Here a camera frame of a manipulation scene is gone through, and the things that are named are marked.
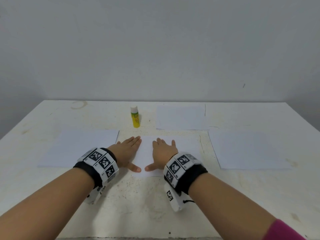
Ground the stack of white paper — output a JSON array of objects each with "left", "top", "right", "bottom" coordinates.
[
  {"left": 207, "top": 129, "right": 293, "bottom": 171},
  {"left": 38, "top": 128, "right": 121, "bottom": 168}
]

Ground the person's right forearm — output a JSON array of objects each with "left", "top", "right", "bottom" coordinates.
[{"left": 187, "top": 172, "right": 282, "bottom": 240}]

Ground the glued white paper sheet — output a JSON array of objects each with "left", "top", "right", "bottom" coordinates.
[
  {"left": 155, "top": 103, "right": 209, "bottom": 131},
  {"left": 119, "top": 135, "right": 206, "bottom": 178}
]

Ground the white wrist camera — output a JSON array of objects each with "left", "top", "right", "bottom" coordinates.
[
  {"left": 84, "top": 184, "right": 107, "bottom": 205},
  {"left": 164, "top": 184, "right": 194, "bottom": 213}
]

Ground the pink sleeve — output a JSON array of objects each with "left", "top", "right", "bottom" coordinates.
[{"left": 262, "top": 218, "right": 307, "bottom": 240}]

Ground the yellow glue stick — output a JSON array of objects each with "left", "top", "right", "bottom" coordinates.
[{"left": 130, "top": 105, "right": 142, "bottom": 129}]

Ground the black marker wristband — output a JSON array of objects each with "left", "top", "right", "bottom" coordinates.
[
  {"left": 162, "top": 152, "right": 209, "bottom": 195},
  {"left": 72, "top": 146, "right": 120, "bottom": 189}
]

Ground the person's right hand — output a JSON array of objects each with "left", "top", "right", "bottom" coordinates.
[{"left": 144, "top": 138, "right": 180, "bottom": 173}]

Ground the person's left hand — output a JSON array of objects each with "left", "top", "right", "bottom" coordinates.
[{"left": 106, "top": 136, "right": 143, "bottom": 173}]

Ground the person's left forearm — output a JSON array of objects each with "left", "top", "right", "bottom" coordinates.
[{"left": 0, "top": 167, "right": 99, "bottom": 240}]

